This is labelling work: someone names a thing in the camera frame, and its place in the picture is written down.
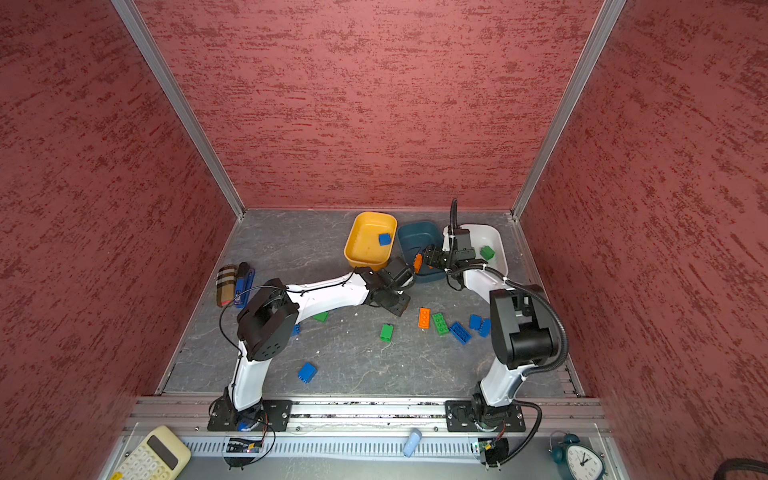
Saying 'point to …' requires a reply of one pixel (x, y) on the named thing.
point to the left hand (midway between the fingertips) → (398, 307)
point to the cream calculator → (163, 457)
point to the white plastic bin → (483, 280)
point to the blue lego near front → (307, 372)
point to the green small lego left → (321, 316)
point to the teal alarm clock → (584, 462)
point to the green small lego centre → (386, 333)
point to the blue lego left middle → (296, 329)
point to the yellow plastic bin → (370, 239)
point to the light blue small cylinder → (411, 443)
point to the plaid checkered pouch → (226, 280)
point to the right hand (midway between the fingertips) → (428, 258)
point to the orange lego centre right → (424, 318)
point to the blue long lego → (462, 335)
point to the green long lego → (440, 323)
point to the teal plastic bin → (414, 238)
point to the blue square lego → (384, 239)
